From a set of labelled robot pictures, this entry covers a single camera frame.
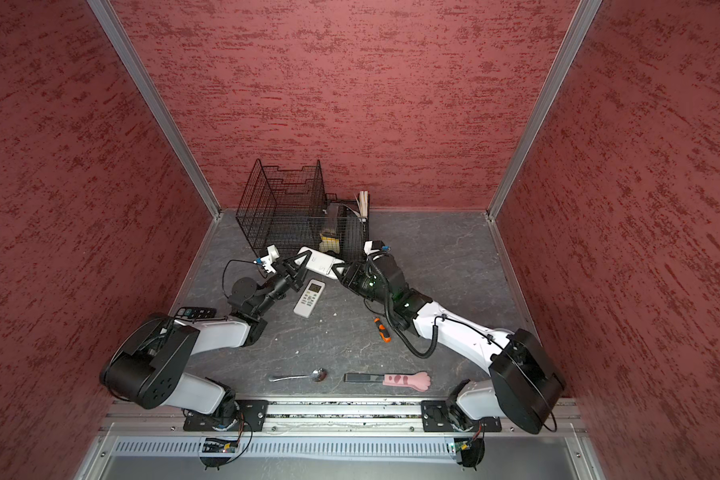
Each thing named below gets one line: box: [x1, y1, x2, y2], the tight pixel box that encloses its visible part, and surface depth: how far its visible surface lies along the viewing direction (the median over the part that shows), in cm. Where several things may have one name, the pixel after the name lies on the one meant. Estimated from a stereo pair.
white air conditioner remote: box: [293, 279, 326, 318], surface depth 96 cm
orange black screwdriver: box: [373, 318, 392, 343], surface depth 89 cm
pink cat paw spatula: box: [343, 372, 431, 392], surface depth 79 cm
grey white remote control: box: [294, 246, 346, 280], surface depth 79 cm
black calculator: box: [176, 307, 217, 319], surface depth 94 cm
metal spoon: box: [269, 368, 328, 382], surface depth 82 cm
